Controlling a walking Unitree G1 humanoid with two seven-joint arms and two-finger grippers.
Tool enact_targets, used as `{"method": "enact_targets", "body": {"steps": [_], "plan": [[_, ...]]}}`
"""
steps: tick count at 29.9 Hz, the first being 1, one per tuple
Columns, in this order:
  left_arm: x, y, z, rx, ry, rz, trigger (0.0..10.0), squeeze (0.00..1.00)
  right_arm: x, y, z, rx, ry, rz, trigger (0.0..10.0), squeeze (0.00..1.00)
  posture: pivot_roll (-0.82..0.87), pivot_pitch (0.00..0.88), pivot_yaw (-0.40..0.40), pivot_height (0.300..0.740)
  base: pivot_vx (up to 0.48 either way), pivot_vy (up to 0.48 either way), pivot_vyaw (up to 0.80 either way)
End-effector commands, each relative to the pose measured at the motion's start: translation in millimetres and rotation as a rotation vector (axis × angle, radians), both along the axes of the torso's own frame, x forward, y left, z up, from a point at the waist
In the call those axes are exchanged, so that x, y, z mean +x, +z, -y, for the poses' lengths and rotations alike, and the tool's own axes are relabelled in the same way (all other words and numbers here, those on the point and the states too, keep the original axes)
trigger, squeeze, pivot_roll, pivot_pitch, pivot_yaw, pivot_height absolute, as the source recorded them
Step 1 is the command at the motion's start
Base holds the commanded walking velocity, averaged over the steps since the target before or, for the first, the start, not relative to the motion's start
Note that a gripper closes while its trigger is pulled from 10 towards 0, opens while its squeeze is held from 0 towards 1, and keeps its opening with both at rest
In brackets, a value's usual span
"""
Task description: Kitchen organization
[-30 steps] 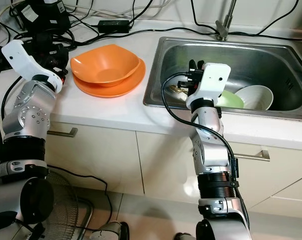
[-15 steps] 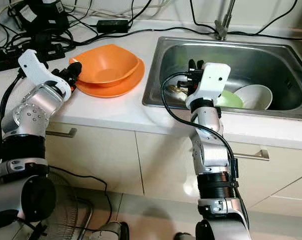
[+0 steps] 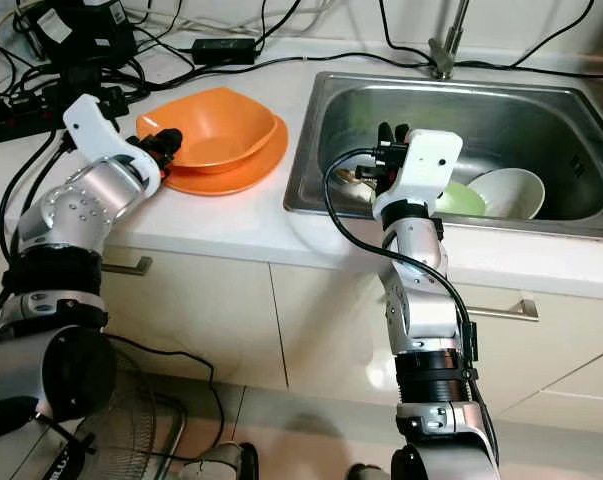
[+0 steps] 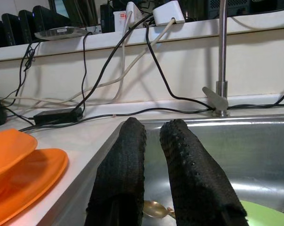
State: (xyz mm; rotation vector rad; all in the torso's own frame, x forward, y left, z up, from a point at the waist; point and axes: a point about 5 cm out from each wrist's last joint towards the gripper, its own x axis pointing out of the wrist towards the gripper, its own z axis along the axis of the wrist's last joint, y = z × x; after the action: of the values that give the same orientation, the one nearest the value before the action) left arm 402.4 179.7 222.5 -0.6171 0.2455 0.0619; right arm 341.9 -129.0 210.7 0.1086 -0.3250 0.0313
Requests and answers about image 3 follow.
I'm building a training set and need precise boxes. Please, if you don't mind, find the stainless steel sink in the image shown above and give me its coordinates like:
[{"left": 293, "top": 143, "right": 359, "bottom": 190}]
[{"left": 284, "top": 71, "right": 603, "bottom": 239}]

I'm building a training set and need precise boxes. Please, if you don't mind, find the white kitchen cabinet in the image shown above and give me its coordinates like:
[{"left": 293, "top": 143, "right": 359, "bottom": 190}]
[{"left": 0, "top": 225, "right": 603, "bottom": 421}]

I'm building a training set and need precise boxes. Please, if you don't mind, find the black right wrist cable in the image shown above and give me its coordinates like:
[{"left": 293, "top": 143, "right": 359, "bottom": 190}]
[{"left": 323, "top": 148, "right": 482, "bottom": 381}]

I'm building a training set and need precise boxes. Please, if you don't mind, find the metal faucet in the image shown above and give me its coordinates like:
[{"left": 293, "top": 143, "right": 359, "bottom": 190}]
[{"left": 429, "top": 0, "right": 472, "bottom": 81}]

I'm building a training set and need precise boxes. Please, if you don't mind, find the orange plastic bowl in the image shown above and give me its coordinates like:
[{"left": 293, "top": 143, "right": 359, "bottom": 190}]
[{"left": 136, "top": 87, "right": 280, "bottom": 174}]

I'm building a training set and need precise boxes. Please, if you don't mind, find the grey robot foot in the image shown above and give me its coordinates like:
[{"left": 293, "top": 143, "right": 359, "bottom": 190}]
[
  {"left": 346, "top": 462, "right": 392, "bottom": 480},
  {"left": 179, "top": 442, "right": 257, "bottom": 480}
]

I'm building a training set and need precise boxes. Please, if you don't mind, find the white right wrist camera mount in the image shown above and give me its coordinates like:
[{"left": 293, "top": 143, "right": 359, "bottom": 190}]
[{"left": 371, "top": 129, "right": 464, "bottom": 216}]

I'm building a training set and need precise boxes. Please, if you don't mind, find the thin black looped cable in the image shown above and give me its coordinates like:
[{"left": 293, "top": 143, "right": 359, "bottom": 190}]
[{"left": 111, "top": 335, "right": 227, "bottom": 463}]

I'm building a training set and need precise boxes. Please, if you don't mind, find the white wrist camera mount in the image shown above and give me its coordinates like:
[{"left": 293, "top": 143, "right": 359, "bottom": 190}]
[
  {"left": 63, "top": 94, "right": 162, "bottom": 191},
  {"left": 371, "top": 129, "right": 464, "bottom": 216}
]

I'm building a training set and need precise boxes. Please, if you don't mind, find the green plate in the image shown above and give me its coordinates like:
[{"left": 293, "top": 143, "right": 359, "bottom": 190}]
[{"left": 436, "top": 180, "right": 487, "bottom": 217}]

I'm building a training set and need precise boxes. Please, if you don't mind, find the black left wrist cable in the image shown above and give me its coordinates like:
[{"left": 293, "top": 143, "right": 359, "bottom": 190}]
[{"left": 26, "top": 138, "right": 77, "bottom": 216}]

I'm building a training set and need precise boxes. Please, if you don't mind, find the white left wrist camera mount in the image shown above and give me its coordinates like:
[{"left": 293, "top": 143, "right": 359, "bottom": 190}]
[{"left": 63, "top": 94, "right": 162, "bottom": 191}]

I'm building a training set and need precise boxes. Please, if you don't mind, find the grey robot left foot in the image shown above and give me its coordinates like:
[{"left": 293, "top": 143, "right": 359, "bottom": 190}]
[{"left": 179, "top": 442, "right": 257, "bottom": 480}]

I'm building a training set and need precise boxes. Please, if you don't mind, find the white bowl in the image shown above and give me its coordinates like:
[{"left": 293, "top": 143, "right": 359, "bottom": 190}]
[{"left": 466, "top": 167, "right": 546, "bottom": 221}]

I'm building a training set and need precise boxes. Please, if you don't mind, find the black hanging power cable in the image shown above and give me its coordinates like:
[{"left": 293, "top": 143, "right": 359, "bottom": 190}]
[{"left": 0, "top": 130, "right": 57, "bottom": 263}]

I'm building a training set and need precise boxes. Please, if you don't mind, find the black power strip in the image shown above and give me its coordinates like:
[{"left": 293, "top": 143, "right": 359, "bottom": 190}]
[{"left": 0, "top": 85, "right": 127, "bottom": 146}]

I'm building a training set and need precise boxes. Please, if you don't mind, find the grey robot right foot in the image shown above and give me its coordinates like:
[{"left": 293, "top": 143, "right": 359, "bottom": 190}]
[{"left": 346, "top": 462, "right": 392, "bottom": 480}]

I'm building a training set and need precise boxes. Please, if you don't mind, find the black power adapter brick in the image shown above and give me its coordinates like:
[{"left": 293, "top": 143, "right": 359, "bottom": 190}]
[{"left": 191, "top": 37, "right": 260, "bottom": 64}]

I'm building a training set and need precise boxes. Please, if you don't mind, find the grey floor fan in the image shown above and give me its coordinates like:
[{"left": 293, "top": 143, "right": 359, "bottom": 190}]
[{"left": 41, "top": 370, "right": 192, "bottom": 480}]

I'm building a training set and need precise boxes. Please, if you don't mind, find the black battery charger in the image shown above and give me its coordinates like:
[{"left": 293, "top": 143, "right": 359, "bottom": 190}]
[{"left": 21, "top": 0, "right": 137, "bottom": 69}]

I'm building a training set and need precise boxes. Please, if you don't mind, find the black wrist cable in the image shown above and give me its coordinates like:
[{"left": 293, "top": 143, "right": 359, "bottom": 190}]
[
  {"left": 26, "top": 138, "right": 77, "bottom": 216},
  {"left": 323, "top": 148, "right": 482, "bottom": 381}
]

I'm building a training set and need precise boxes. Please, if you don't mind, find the orange plastic plate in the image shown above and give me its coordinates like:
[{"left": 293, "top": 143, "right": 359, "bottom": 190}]
[{"left": 161, "top": 120, "right": 289, "bottom": 196}]

